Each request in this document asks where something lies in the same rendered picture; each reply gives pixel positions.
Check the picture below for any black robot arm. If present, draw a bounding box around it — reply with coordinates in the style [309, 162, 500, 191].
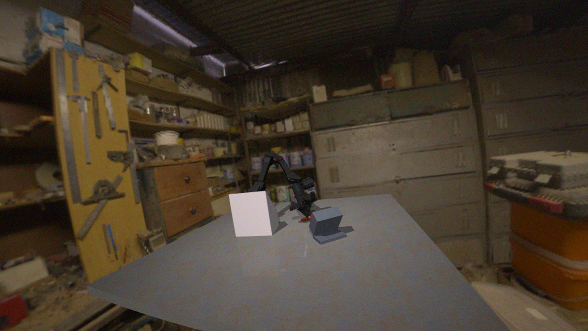
[248, 152, 316, 202]

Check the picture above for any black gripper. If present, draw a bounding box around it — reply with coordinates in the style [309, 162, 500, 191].
[289, 191, 317, 218]

